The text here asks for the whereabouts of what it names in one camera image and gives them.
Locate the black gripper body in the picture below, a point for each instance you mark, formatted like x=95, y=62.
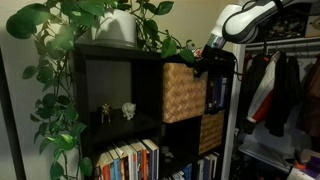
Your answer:
x=215, y=58

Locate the wooden parquet table top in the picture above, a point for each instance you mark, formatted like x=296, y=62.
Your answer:
x=183, y=93

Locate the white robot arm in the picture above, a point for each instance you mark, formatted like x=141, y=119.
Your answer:
x=243, y=25

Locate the brown woven basket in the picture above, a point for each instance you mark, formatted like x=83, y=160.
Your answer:
x=211, y=133

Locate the light blue white book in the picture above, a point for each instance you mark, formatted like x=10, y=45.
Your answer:
x=224, y=91

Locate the navy book with title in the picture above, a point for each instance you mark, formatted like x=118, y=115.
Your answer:
x=217, y=93

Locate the dark picture cover book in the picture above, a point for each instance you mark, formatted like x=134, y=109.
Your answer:
x=210, y=95

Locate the dark maroon garment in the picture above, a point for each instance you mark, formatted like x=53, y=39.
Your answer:
x=250, y=83

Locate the white red jacket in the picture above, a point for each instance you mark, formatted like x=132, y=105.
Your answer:
x=263, y=93

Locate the white closet rod shelf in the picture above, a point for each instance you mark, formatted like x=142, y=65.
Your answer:
x=283, y=45

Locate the row of books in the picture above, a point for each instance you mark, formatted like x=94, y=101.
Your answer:
x=146, y=86

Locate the dark patterned box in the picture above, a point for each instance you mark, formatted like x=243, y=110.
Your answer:
x=286, y=28

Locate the black jacket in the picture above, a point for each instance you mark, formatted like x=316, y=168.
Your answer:
x=283, y=100

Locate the white elephant figurine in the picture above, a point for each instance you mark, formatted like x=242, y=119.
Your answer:
x=128, y=110

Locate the white plant pot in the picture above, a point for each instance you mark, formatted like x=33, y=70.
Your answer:
x=116, y=26

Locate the tan box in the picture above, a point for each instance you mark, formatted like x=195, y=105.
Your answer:
x=313, y=25

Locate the grey round disc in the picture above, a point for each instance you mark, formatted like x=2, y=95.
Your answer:
x=166, y=160
x=169, y=154
x=165, y=149

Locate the brown coat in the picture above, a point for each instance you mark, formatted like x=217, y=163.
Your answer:
x=311, y=100

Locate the white low shelf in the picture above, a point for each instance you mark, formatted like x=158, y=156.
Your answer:
x=263, y=156

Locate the orange spine book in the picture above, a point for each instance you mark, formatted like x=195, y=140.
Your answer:
x=144, y=163

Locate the grey blue book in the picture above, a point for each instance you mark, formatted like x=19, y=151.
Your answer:
x=138, y=166

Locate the small orange item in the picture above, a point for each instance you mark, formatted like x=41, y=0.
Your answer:
x=299, y=164

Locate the white plastic object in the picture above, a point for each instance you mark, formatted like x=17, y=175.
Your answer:
x=300, y=175

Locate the purple item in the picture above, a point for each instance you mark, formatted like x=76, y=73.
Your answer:
x=314, y=164

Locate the brown book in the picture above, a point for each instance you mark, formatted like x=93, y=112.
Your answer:
x=122, y=170

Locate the orange red book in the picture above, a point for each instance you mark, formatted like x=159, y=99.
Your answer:
x=106, y=171

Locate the green pothos plant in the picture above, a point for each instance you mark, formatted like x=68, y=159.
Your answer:
x=20, y=23

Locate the dark door strip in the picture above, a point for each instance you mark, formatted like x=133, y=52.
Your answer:
x=11, y=133

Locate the white door frame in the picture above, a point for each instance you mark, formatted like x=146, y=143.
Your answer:
x=233, y=116

